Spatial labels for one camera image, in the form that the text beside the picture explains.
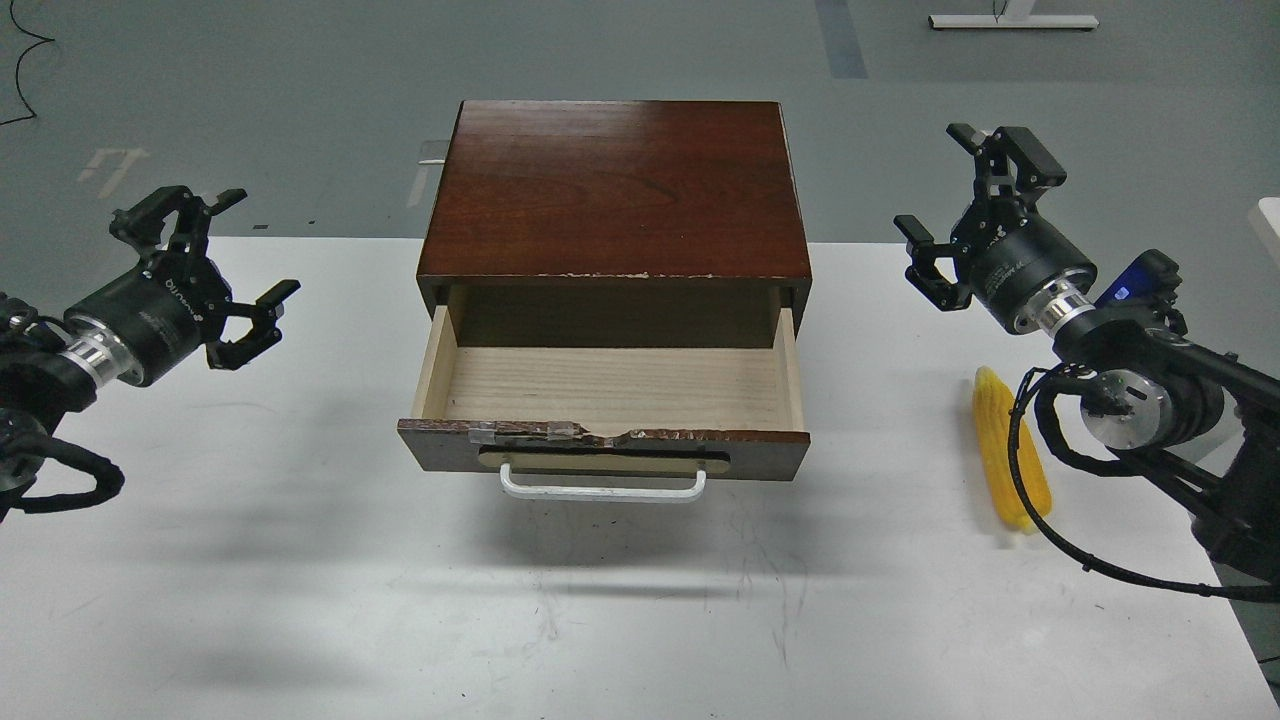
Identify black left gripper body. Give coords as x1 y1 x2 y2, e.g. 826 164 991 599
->
64 254 232 388

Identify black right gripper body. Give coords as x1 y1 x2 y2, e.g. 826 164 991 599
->
952 205 1097 334

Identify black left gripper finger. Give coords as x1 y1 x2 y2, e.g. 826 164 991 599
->
205 279 301 372
110 186 248 268

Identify yellow corn cob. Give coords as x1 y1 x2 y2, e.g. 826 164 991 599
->
972 366 1053 534

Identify white table leg base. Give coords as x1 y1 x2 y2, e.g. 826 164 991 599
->
928 1 1100 32

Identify dark wooden cabinet box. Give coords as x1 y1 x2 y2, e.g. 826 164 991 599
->
416 99 813 325

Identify wooden drawer with white handle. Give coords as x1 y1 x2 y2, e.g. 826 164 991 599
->
397 307 812 503

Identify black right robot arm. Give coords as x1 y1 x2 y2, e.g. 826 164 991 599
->
893 123 1279 603

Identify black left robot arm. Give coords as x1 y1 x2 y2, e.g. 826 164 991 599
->
1 184 300 514

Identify black floor cable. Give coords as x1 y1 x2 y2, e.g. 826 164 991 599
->
0 0 56 127

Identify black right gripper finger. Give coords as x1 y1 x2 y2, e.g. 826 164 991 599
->
947 123 1068 217
893 215 973 313

